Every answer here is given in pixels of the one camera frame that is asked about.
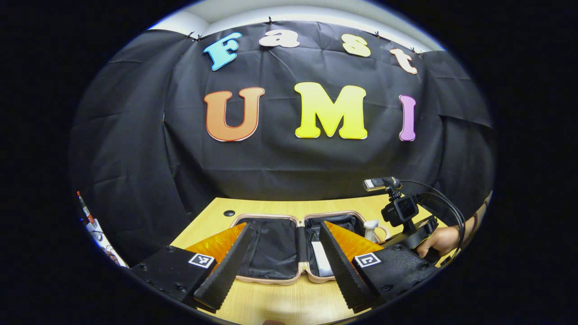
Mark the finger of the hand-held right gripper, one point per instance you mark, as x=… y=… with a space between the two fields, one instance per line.
x=397 y=240

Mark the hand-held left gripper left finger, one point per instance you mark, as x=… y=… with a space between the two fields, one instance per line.
x=226 y=271

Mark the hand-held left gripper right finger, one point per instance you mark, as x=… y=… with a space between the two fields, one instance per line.
x=345 y=266

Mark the white squeeze tube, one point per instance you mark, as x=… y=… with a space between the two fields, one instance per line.
x=320 y=257

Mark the white pump bottle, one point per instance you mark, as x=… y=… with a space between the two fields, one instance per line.
x=371 y=232

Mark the pink suitcase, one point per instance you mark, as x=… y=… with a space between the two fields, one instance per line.
x=271 y=248

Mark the black backdrop cloth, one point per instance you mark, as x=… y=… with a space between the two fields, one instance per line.
x=280 y=167

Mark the white printed banner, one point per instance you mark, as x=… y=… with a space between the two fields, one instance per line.
x=101 y=239

